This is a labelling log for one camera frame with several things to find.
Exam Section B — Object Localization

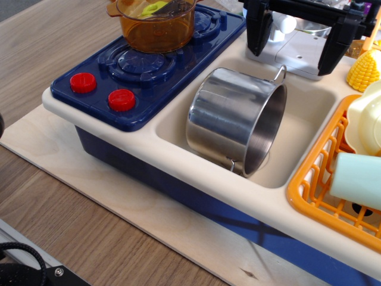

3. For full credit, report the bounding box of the toy kitchen sink unit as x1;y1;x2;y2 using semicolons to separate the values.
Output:
42;28;381;286

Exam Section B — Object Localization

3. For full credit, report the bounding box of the light blue plastic cup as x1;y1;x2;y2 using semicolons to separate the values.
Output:
330;153;380;210

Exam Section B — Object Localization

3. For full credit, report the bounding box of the cream plastic toy dish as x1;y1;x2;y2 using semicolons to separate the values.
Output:
345;81;380;157

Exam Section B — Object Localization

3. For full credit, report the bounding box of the red stove knob right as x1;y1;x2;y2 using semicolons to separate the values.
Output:
108;89;136;112

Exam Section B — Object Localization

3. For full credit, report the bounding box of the orange dish rack basket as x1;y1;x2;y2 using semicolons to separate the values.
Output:
286;95;380;252

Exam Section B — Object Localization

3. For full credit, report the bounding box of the black braided cable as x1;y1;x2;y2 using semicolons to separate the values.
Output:
0;242;48;286

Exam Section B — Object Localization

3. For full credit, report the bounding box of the green toy utensil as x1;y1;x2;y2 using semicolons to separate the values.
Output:
140;1;168;16

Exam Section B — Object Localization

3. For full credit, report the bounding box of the red stove knob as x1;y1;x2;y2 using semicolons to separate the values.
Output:
108;89;136;112
70;72;97;94

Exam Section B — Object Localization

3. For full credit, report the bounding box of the amber transparent plastic pot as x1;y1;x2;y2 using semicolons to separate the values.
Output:
106;1;196;53

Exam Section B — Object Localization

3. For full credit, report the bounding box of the blue toy stove top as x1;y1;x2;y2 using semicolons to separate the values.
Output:
50;4;246;132

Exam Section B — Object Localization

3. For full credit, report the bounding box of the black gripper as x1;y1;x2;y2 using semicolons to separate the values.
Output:
242;1;380;76

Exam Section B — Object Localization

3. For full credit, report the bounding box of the light plywood base board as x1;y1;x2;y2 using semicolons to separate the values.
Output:
1;106;323;285

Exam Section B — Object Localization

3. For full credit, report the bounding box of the yellow toy corn cob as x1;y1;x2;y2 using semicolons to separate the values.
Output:
346;49;380;92

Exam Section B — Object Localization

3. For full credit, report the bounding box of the red stove knob left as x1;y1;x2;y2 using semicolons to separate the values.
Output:
70;72;97;94

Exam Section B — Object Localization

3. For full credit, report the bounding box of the stainless steel pot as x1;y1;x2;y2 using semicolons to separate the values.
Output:
186;66;288;177

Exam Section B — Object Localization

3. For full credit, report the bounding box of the black metal bracket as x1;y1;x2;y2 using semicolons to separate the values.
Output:
46;265;90;286

